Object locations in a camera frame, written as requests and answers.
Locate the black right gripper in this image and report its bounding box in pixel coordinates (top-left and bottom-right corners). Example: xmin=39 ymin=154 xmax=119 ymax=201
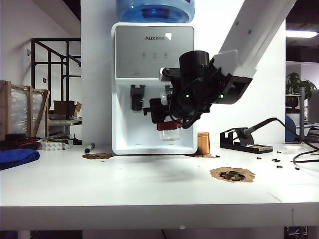
xmin=143 ymin=83 xmax=212 ymax=125

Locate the clear bottle with red belts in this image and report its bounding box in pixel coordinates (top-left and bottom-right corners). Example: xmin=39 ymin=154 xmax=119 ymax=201
xmin=157 ymin=91 xmax=183 ymax=142

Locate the white AUX water dispenser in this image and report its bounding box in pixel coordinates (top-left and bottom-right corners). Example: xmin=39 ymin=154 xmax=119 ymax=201
xmin=111 ymin=22 xmax=198 ymax=155

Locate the blue water jug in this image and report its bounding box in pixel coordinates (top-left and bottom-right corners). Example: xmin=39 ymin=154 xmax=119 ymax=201
xmin=116 ymin=0 xmax=195 ymax=24

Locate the copper cylindrical can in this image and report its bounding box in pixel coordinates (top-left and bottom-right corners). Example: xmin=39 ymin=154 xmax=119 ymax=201
xmin=197 ymin=131 xmax=211 ymax=155

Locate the flat brown patch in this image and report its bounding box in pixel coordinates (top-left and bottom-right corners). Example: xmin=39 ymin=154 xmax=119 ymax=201
xmin=81 ymin=153 xmax=114 ymax=160

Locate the black soldering iron stand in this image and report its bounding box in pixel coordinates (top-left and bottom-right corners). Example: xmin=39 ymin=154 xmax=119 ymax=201
xmin=219 ymin=127 xmax=274 ymax=154

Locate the open cardboard box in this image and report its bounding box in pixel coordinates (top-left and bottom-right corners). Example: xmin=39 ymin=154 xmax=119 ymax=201
xmin=53 ymin=100 xmax=82 ymax=120

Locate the grey side table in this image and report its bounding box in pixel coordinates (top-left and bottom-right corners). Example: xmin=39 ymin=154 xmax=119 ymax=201
xmin=48 ymin=119 xmax=82 ymax=140

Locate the black stair railing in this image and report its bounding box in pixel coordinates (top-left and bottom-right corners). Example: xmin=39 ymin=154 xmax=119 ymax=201
xmin=30 ymin=38 xmax=82 ymax=105

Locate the brown patch with dark chips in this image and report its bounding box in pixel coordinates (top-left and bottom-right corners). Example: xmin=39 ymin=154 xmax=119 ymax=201
xmin=209 ymin=166 xmax=256 ymax=184

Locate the black soldering iron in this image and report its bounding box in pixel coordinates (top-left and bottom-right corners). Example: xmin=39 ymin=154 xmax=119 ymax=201
xmin=243 ymin=117 xmax=285 ymax=136

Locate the white tape roll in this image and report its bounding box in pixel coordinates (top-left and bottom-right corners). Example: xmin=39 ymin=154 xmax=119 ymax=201
xmin=37 ymin=139 xmax=74 ymax=151

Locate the blue chair back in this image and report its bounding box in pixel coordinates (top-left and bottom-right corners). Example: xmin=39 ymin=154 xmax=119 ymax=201
xmin=285 ymin=115 xmax=297 ymax=143

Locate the dark red case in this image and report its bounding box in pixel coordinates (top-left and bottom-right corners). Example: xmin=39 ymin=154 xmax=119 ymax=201
xmin=0 ymin=133 xmax=40 ymax=151

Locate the green potted plant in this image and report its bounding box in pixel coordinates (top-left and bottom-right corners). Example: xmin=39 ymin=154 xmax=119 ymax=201
xmin=285 ymin=72 xmax=319 ymax=95

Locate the blue cloth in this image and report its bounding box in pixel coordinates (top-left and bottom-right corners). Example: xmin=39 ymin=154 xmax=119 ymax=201
xmin=0 ymin=148 xmax=40 ymax=171

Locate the grey metal pole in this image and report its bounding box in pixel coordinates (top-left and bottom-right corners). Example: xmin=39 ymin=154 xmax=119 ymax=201
xmin=299 ymin=87 xmax=305 ymax=143

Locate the grey computer monitor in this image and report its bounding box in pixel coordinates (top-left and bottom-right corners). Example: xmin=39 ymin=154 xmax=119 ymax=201
xmin=308 ymin=89 xmax=319 ymax=125

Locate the ceiling light panel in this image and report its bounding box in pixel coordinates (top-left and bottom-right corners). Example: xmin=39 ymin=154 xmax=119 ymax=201
xmin=285 ymin=30 xmax=315 ymax=38

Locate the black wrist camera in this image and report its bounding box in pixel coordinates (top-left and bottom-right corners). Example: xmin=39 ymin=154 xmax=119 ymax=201
xmin=159 ymin=67 xmax=181 ymax=82

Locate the wooden crate frame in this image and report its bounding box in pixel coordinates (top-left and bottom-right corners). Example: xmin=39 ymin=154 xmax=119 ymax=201
xmin=0 ymin=80 xmax=50 ymax=141

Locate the small clear tape ring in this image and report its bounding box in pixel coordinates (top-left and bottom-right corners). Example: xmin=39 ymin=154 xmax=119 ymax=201
xmin=284 ymin=145 xmax=302 ymax=155

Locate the black soldering iron cable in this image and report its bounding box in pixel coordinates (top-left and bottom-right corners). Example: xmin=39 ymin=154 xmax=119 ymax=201
xmin=275 ymin=117 xmax=319 ymax=165

